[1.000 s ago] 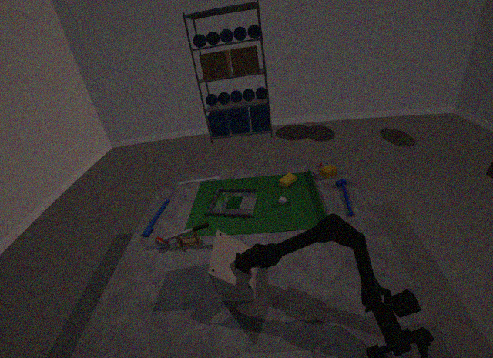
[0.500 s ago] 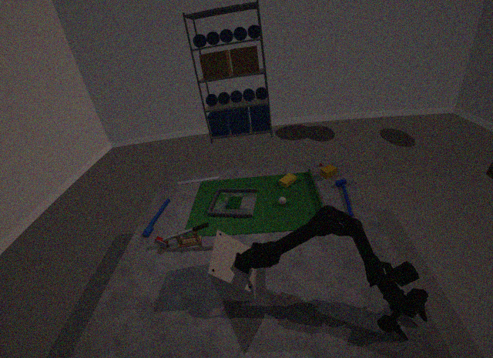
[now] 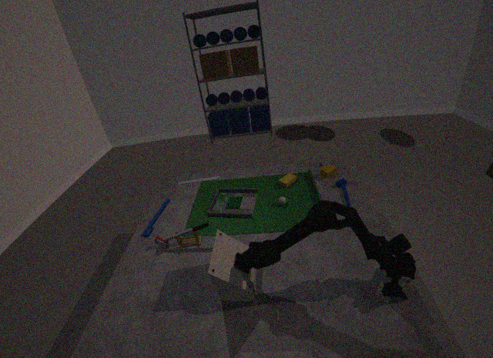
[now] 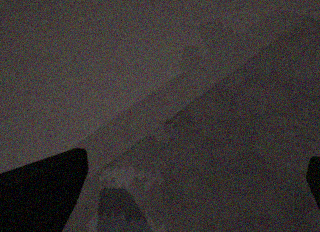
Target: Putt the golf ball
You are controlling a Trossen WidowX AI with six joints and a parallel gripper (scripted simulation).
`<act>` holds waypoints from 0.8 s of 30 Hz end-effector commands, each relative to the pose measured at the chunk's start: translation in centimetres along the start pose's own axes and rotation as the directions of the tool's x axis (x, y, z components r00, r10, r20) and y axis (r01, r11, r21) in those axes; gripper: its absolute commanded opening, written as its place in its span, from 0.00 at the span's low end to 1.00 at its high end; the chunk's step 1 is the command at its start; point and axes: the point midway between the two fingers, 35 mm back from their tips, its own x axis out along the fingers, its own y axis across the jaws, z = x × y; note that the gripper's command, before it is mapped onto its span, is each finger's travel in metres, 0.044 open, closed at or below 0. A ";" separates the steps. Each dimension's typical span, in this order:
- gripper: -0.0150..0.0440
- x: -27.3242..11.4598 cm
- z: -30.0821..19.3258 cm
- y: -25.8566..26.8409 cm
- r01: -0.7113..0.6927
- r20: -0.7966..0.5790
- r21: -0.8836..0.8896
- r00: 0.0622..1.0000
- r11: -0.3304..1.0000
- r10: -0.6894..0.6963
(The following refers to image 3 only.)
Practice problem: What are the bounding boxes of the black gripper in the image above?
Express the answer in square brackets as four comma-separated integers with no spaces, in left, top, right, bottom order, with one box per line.
[380,253,413,299]

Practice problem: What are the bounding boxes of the green putting mat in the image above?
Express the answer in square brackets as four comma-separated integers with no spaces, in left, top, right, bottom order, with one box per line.
[185,172,318,236]

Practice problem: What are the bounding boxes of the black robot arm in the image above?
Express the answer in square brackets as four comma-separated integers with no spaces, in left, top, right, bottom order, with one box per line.
[235,200,417,279]

